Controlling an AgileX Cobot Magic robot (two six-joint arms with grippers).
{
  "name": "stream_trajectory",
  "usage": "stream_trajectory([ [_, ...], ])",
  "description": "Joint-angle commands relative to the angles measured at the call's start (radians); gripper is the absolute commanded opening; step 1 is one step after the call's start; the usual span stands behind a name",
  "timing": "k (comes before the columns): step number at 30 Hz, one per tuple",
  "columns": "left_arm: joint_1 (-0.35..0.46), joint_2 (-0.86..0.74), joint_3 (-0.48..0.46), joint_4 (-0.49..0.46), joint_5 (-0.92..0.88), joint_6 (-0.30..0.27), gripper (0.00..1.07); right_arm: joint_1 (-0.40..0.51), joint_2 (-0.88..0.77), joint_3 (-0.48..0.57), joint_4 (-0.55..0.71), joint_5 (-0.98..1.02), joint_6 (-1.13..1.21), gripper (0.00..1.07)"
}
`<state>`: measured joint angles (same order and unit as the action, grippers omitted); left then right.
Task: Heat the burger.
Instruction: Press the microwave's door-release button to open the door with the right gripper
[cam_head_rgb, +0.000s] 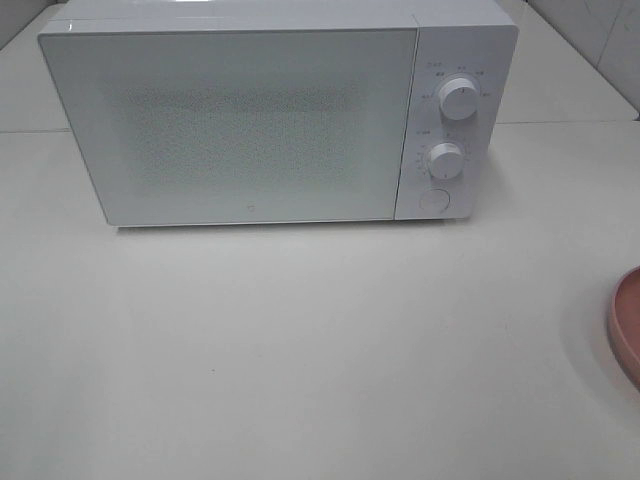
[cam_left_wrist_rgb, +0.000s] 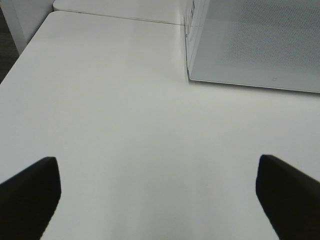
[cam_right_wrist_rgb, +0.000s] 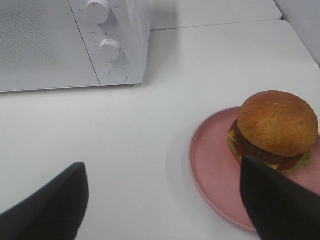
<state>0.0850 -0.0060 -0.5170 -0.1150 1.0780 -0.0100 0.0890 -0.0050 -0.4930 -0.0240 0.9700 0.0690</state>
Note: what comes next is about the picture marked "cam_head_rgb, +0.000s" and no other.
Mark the round white door release button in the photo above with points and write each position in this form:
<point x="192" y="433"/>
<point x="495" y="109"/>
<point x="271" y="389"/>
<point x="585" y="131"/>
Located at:
<point x="434" y="203"/>

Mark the pink round plate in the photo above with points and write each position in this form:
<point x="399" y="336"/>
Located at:
<point x="623" y="324"/>

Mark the white microwave door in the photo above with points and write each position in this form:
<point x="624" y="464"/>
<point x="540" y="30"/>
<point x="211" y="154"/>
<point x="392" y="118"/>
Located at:
<point x="249" y="127"/>

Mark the white lower microwave knob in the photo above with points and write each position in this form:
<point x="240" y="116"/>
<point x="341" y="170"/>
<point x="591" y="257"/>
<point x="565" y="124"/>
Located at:
<point x="445" y="161"/>

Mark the white microwave knob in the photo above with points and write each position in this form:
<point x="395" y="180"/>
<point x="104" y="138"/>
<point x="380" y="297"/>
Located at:
<point x="458" y="97"/>
<point x="445" y="161"/>

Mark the white microwave oven body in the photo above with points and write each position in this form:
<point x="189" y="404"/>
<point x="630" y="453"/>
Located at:
<point x="476" y="38"/>

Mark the white upper microwave knob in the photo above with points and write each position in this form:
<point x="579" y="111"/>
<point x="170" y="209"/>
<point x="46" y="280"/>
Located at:
<point x="458" y="97"/>

